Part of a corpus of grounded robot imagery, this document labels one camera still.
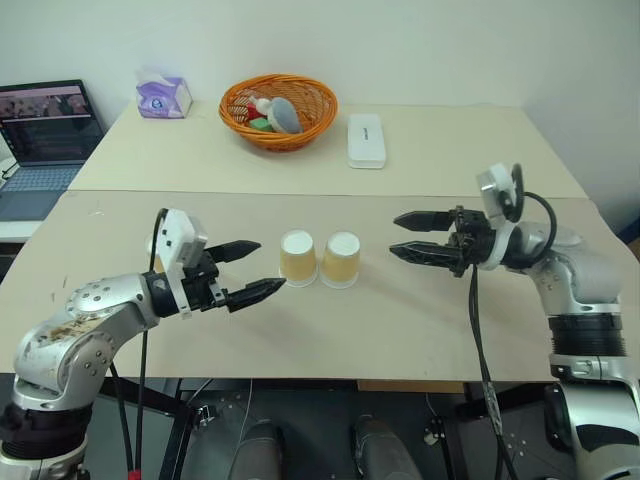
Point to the green block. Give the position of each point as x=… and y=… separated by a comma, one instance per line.
x=260, y=125

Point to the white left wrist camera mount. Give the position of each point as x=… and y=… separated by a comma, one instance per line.
x=180, y=235

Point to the white plastic case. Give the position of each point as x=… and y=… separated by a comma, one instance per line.
x=367, y=142

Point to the orange wicker basket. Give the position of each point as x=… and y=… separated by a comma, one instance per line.
x=280, y=140

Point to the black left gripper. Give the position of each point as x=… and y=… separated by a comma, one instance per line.
x=200, y=292

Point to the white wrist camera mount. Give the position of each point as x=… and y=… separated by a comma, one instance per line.
x=180, y=235
x=495, y=192

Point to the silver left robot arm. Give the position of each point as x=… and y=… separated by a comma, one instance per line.
x=85, y=320

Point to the open grey laptop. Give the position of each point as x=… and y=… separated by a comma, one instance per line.
x=45, y=130

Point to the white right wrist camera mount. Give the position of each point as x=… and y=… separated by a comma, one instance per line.
x=495, y=192

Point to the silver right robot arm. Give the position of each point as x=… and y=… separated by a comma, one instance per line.
x=570, y=272

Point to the red and white toy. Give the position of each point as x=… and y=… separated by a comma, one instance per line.
x=260, y=106

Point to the purple tissue box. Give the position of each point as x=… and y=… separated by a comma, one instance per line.
x=162, y=97

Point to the tan paper cup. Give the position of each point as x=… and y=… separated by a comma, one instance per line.
x=298, y=262
x=341, y=262

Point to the dark rounded shape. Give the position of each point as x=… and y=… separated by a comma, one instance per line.
x=382, y=450
x=257, y=452

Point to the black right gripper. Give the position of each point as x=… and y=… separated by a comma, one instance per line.
x=475, y=235

